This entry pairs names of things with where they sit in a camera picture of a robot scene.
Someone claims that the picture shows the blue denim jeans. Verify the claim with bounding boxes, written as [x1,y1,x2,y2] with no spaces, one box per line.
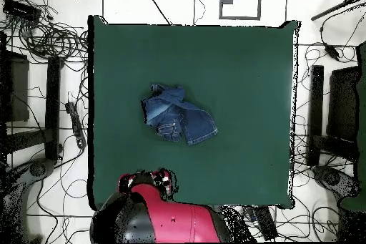
[140,82,219,147]

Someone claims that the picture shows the dark flat panel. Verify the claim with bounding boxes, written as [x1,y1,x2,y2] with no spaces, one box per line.
[326,65,362,142]
[0,50,30,122]

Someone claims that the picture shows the dark green table cloth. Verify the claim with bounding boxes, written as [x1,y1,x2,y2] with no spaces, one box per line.
[87,14,302,211]

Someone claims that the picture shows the black power strip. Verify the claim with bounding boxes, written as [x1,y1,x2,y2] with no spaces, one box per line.
[253,205,279,241]
[64,102,87,150]

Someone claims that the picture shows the long black bar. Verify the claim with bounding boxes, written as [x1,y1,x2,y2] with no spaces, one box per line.
[44,56,63,161]
[307,64,325,167]

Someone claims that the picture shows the black power adapter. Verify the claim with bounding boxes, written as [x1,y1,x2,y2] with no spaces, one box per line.
[324,44,341,61]

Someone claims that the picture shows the thin black rod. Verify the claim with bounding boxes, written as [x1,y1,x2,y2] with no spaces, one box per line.
[310,0,366,22]

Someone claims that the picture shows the tangle of black cables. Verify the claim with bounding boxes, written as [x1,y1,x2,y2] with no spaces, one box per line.
[16,0,89,64]

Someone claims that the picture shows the black box with cables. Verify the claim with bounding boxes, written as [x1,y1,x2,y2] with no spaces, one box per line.
[2,0,41,22]

